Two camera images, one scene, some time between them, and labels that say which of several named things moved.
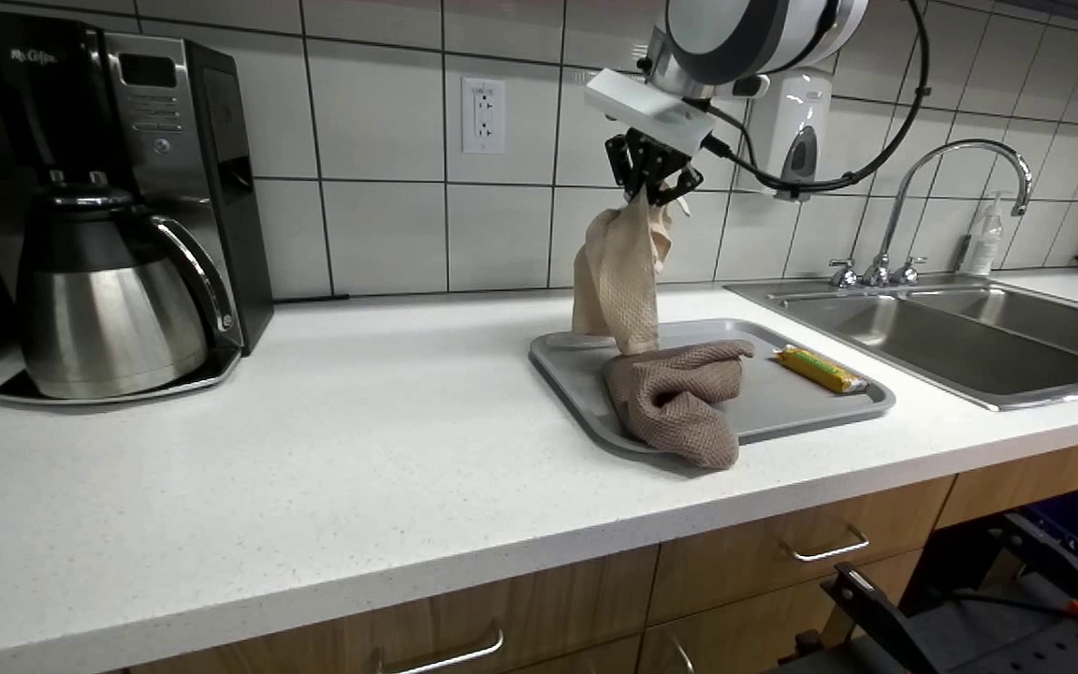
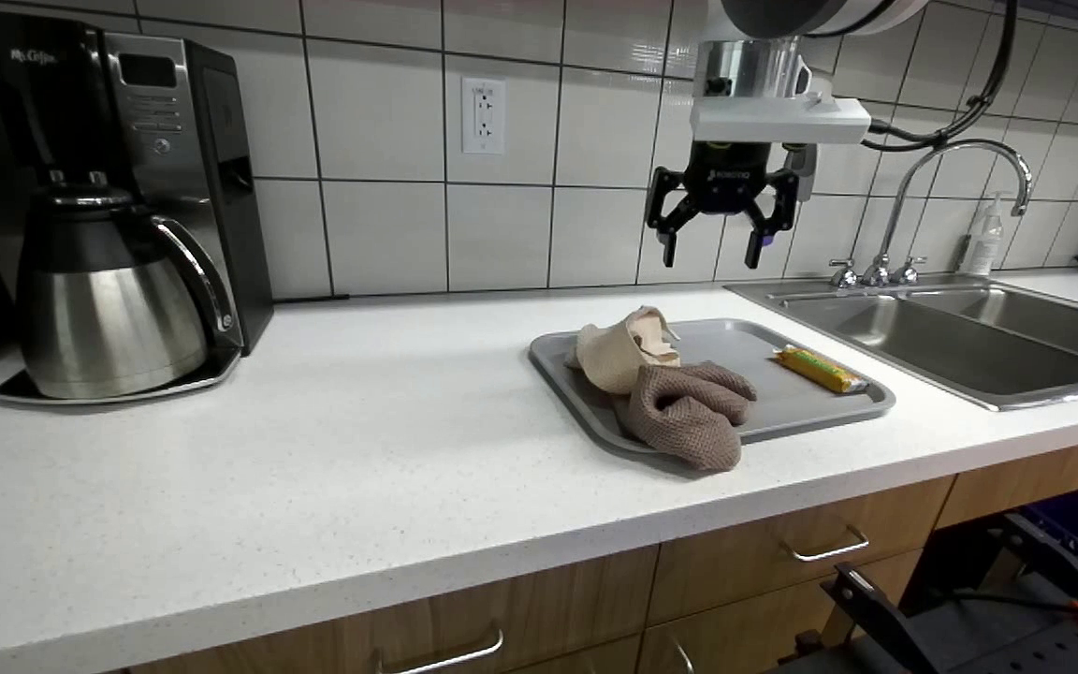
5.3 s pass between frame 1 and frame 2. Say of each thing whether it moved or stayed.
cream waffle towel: moved
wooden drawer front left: stayed
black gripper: moved
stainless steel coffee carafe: stayed
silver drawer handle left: stayed
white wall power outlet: stayed
